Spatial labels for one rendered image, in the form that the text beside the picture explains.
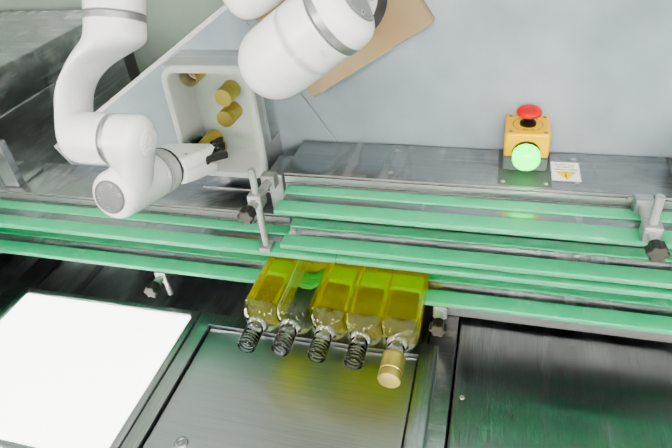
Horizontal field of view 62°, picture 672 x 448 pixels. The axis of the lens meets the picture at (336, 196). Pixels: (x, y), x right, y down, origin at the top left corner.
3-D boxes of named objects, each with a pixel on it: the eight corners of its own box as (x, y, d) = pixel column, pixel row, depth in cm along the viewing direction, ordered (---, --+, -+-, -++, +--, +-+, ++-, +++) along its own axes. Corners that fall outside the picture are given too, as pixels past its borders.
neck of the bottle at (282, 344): (282, 332, 91) (272, 355, 87) (279, 319, 89) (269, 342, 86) (299, 335, 90) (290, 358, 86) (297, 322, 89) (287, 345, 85)
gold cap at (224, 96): (221, 79, 105) (211, 88, 101) (239, 79, 104) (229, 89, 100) (225, 96, 107) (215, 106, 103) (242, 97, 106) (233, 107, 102)
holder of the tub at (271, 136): (213, 172, 121) (197, 192, 115) (182, 49, 106) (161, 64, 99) (287, 177, 117) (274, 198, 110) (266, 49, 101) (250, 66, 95)
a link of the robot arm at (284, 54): (261, 20, 79) (212, 61, 66) (330, -39, 72) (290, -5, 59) (304, 74, 82) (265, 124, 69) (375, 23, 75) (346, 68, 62)
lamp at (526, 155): (510, 164, 93) (510, 173, 91) (512, 140, 91) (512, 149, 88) (539, 165, 92) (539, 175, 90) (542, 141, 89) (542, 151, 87)
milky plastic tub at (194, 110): (206, 152, 118) (187, 174, 111) (179, 49, 105) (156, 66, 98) (283, 156, 113) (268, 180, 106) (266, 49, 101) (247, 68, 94)
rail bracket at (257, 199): (272, 224, 107) (248, 267, 97) (258, 147, 97) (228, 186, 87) (287, 225, 106) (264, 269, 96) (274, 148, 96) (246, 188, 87)
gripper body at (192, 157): (135, 192, 93) (171, 173, 104) (189, 195, 91) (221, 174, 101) (127, 149, 91) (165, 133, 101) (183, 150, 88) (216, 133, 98)
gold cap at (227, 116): (223, 100, 107) (214, 110, 104) (240, 101, 106) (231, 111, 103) (227, 117, 109) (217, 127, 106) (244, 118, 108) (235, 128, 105)
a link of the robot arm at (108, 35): (159, 20, 81) (160, 165, 84) (84, 21, 84) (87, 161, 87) (121, 7, 73) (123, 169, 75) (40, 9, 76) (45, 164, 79)
